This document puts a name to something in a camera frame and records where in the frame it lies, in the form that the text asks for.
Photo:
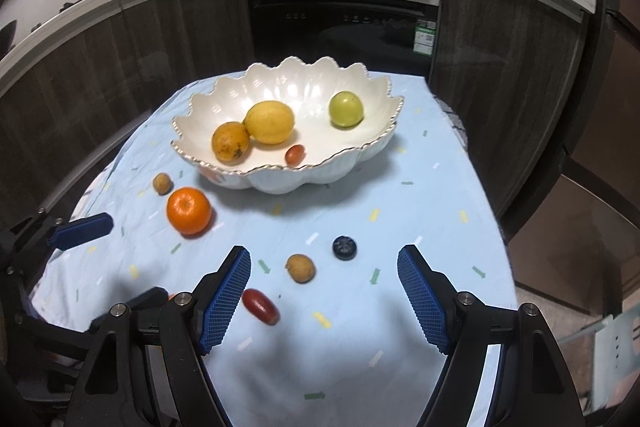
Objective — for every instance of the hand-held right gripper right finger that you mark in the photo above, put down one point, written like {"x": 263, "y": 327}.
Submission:
{"x": 425, "y": 297}

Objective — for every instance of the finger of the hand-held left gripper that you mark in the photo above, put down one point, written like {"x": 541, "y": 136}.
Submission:
{"x": 145, "y": 299}
{"x": 82, "y": 229}

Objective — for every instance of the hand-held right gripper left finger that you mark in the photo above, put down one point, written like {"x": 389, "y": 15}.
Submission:
{"x": 227, "y": 302}

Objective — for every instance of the red jujube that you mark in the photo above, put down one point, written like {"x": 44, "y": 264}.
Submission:
{"x": 260, "y": 306}
{"x": 295, "y": 154}

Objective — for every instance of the brown longan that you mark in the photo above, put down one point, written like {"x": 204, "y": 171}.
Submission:
{"x": 300, "y": 268}
{"x": 162, "y": 183}

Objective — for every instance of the dark blueberry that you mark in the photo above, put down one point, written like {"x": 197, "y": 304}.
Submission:
{"x": 344, "y": 248}

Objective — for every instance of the orange mandarin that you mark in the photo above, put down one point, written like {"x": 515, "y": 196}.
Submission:
{"x": 188, "y": 211}

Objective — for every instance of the spotted yellow-brown fruit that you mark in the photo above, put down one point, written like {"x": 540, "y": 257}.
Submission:
{"x": 230, "y": 142}

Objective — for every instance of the yellow lemon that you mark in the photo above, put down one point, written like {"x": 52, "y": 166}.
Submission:
{"x": 269, "y": 122}

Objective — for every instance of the white scalloped bowl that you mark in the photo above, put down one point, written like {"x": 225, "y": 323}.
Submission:
{"x": 310, "y": 134}

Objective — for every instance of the green apple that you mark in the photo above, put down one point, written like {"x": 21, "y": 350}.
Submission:
{"x": 345, "y": 109}

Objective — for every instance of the light blue confetti tablecloth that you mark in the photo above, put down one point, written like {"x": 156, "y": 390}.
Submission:
{"x": 400, "y": 207}

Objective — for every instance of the light blue plastic chair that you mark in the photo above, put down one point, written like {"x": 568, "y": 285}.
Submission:
{"x": 615, "y": 357}

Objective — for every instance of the dark refrigerator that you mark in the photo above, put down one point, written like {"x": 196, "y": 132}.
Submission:
{"x": 600, "y": 157}

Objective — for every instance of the kitchen counter with dark cabinets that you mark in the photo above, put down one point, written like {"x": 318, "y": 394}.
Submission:
{"x": 500, "y": 82}

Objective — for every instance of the black built-in dishwasher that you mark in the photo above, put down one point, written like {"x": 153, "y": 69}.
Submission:
{"x": 325, "y": 42}

